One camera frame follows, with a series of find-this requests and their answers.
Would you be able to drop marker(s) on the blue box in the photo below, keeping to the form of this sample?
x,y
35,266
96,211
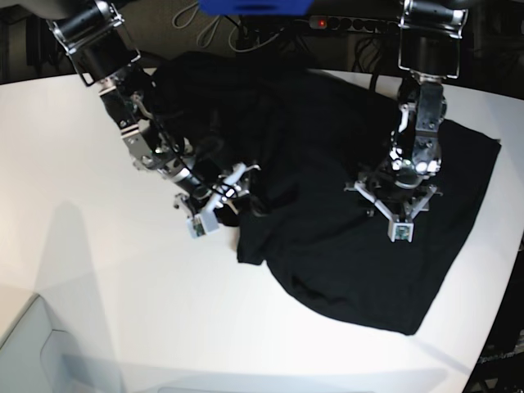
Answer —
x,y
256,7

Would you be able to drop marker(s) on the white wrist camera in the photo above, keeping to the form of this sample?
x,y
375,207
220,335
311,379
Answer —
x,y
400,231
202,224

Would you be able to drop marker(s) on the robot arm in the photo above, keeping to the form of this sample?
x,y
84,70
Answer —
x,y
186,144
429,50

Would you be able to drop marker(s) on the black t-shirt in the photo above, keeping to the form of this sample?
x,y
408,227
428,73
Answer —
x,y
310,134

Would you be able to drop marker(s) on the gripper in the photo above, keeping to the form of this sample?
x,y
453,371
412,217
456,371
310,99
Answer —
x,y
200,198
395,203

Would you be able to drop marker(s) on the black power strip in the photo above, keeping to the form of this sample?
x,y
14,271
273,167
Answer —
x,y
345,24

